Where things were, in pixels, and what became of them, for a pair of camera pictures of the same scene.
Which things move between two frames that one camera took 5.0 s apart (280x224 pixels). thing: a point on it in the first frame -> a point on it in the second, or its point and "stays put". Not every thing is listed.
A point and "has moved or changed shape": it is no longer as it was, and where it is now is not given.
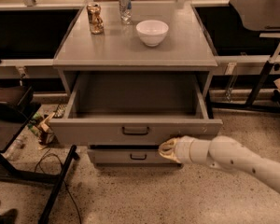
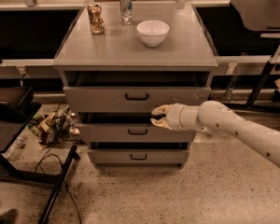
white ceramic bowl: [152, 32] stays put
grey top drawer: [143, 108] has moved or changed shape
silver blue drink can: [125, 7] stays put
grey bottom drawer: [128, 156] stays put
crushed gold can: [95, 18] stays put
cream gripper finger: [169, 154] -> [161, 122]
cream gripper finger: [168, 144] -> [161, 109]
